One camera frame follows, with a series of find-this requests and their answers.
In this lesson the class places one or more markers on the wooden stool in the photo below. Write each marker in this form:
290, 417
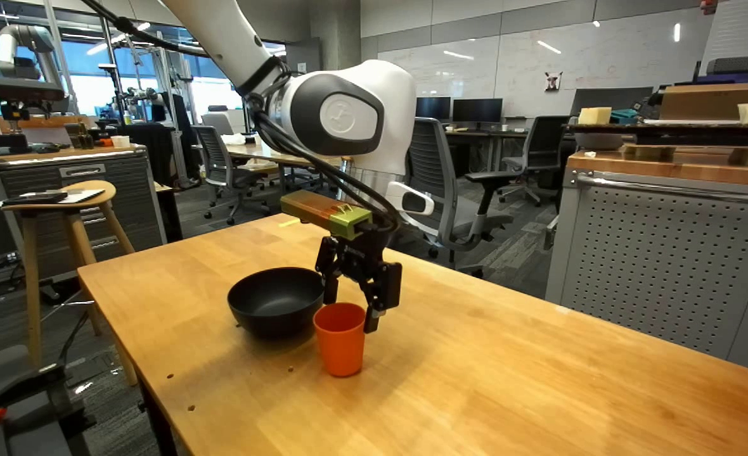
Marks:
58, 244

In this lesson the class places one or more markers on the grey mesh office chair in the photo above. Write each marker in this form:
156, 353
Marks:
220, 165

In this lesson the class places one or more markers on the grey perforated metal cabinet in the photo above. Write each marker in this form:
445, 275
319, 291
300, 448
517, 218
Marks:
664, 254

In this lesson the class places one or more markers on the wooden crate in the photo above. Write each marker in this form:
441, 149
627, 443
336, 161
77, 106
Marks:
716, 103

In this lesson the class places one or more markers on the orange plastic cup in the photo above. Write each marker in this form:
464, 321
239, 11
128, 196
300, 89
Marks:
339, 341

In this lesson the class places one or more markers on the black bowl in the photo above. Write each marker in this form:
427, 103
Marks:
277, 303

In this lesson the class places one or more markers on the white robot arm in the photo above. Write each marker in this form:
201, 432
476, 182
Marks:
338, 103

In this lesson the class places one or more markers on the flat tablet on stool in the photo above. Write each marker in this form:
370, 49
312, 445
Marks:
44, 196

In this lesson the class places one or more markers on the green wrist camera box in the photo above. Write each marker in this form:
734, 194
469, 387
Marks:
326, 212

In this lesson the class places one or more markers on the black office chair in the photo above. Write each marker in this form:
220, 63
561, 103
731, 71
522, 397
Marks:
541, 153

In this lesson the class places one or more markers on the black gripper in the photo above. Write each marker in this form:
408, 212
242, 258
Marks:
361, 250

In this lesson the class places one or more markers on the black computer monitor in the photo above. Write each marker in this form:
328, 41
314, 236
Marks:
476, 111
431, 108

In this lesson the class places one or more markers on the grey workshop cabinet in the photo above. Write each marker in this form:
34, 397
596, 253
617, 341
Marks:
77, 203

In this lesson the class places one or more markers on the black tripod stand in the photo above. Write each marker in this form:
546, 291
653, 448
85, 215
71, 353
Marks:
45, 370

